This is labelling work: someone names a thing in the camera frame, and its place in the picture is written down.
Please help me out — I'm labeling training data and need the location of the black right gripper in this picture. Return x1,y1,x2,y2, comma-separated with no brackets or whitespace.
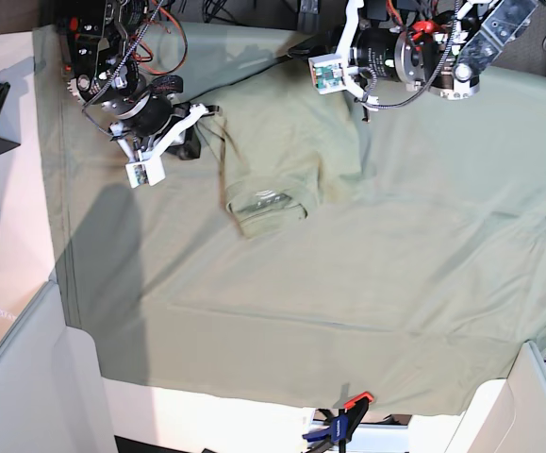
102,92,201,160

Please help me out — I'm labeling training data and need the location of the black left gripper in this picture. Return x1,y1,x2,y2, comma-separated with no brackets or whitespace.
287,25,436,86

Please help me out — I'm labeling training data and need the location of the light green T-shirt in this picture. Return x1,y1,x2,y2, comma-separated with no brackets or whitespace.
198,60,363,239

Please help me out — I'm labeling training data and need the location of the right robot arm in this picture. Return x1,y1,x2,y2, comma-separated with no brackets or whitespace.
55,1,190,162

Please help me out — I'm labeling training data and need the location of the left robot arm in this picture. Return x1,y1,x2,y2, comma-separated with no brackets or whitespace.
288,0,539,111

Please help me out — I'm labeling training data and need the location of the orange black clamp left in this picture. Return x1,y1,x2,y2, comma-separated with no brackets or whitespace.
57,14,79,76

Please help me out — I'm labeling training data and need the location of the green table cloth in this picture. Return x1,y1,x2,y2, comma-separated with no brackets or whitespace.
32,24,546,415

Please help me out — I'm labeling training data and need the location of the orange blue clamp bottom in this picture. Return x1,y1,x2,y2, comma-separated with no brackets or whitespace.
303,392,374,453

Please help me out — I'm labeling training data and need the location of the aluminium frame bracket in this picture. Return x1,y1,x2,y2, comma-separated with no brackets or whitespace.
297,0,321,34

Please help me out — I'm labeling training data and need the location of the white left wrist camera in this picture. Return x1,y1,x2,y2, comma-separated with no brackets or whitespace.
308,0,380,123

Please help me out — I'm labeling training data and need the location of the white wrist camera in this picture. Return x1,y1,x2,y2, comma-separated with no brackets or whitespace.
308,0,380,123
109,103,221,188

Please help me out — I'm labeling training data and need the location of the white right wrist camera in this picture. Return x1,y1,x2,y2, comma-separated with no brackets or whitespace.
109,103,221,188

